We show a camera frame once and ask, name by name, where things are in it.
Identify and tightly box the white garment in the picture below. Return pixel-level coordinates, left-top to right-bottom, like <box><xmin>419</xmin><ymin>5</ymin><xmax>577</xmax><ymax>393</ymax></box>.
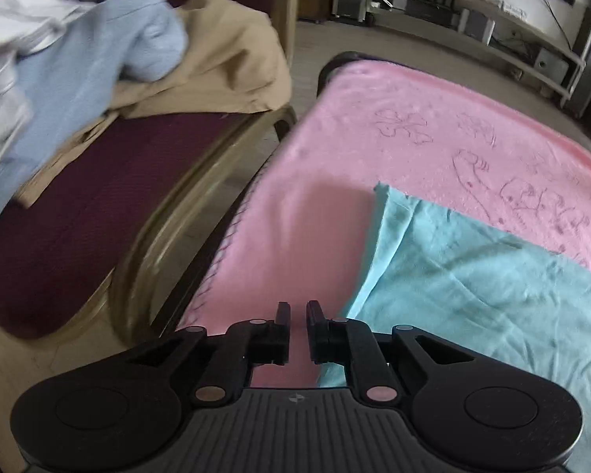
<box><xmin>0</xmin><ymin>0</ymin><xmax>97</xmax><ymax>188</ymax></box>

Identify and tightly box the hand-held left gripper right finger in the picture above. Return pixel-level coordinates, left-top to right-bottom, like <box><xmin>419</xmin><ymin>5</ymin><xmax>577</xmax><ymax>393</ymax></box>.
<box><xmin>306</xmin><ymin>300</ymin><xmax>474</xmax><ymax>405</ymax></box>

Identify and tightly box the light blue knit sweater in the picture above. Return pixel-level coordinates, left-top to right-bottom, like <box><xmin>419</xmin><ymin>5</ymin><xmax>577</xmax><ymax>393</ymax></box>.
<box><xmin>0</xmin><ymin>0</ymin><xmax>188</xmax><ymax>237</ymax></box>

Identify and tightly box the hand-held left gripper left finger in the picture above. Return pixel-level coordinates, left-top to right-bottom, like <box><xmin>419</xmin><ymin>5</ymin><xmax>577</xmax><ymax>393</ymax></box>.
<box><xmin>128</xmin><ymin>300</ymin><xmax>292</xmax><ymax>407</ymax></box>

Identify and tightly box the grey shelf unit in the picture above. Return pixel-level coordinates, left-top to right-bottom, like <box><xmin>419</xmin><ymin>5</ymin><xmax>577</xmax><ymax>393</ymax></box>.
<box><xmin>332</xmin><ymin>0</ymin><xmax>587</xmax><ymax>109</ymax></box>

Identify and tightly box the teal t-shirt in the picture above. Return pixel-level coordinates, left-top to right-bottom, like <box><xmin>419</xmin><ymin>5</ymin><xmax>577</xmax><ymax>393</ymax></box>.
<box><xmin>318</xmin><ymin>182</ymin><xmax>591</xmax><ymax>473</ymax></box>

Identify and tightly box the maroon chair with gold frame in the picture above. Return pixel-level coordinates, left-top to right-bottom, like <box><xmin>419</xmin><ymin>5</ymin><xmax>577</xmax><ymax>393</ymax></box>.
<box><xmin>0</xmin><ymin>0</ymin><xmax>303</xmax><ymax>350</ymax></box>

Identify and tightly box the beige garment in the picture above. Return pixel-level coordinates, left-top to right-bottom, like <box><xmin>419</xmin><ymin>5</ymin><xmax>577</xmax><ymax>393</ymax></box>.
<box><xmin>17</xmin><ymin>0</ymin><xmax>292</xmax><ymax>208</ymax></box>

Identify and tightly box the pink blanket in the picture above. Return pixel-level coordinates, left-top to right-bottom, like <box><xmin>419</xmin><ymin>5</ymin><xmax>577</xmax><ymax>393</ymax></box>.
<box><xmin>177</xmin><ymin>59</ymin><xmax>591</xmax><ymax>390</ymax></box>

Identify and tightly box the black speaker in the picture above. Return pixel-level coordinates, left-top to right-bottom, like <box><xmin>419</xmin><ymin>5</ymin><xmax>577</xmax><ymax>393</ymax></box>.
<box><xmin>566</xmin><ymin>7</ymin><xmax>591</xmax><ymax>116</ymax></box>

